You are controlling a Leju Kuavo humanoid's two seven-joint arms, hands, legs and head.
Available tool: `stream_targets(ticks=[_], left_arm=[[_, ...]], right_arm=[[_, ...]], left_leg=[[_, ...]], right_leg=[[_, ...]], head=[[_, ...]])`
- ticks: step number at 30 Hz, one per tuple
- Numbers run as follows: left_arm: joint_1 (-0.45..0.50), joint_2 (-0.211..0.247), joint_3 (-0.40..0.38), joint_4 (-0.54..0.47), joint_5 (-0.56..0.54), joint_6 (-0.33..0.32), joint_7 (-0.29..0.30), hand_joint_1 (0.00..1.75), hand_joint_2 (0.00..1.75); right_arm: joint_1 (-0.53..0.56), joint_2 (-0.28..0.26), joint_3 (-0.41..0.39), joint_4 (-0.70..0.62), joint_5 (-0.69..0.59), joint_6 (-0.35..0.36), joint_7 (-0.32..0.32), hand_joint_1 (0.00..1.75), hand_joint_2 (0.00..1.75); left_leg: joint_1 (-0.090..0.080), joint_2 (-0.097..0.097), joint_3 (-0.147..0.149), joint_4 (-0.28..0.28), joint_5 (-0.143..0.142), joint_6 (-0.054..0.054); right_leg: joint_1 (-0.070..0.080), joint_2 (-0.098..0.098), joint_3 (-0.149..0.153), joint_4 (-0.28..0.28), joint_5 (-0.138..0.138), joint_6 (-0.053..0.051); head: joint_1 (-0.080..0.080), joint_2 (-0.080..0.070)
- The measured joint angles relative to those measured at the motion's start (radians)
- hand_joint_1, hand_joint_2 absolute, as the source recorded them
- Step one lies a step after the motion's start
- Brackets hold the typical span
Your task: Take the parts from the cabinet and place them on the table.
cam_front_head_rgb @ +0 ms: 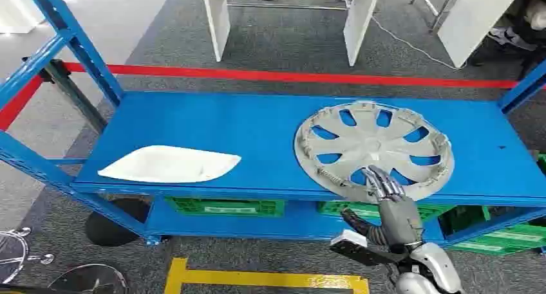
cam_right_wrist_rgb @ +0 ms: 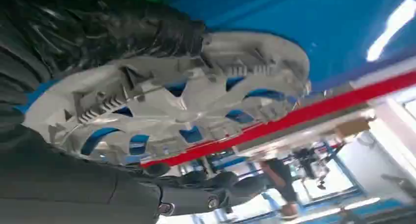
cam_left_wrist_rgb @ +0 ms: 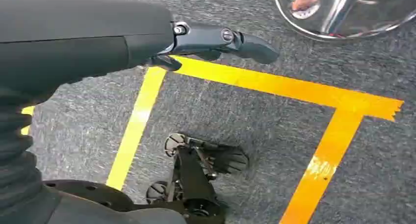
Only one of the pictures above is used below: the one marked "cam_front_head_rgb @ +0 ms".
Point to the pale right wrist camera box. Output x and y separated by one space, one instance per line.
350 241

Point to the green plastic crate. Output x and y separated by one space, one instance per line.
226 207
542 164
503 238
354 209

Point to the white slanted desk panel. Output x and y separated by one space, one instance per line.
473 19

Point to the blue metal shelf rack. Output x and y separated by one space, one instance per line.
213 121

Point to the white desk with panel legs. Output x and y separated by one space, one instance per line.
360 23

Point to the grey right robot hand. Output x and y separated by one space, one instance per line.
399 219

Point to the shiny dark round part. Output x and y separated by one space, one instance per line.
91 280

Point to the long red barrier belt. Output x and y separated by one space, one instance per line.
277 75

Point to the metal chair legs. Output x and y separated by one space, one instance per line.
439 6

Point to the shiny chrome frame part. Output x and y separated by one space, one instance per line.
17 253

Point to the white plastic shell part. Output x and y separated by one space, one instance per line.
170 165

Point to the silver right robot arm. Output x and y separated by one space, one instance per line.
435 266

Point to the short red barrier belt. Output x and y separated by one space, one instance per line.
19 101

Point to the grey plastic wheel hubcap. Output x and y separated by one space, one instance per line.
372 145

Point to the black barrier post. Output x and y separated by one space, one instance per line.
113 226

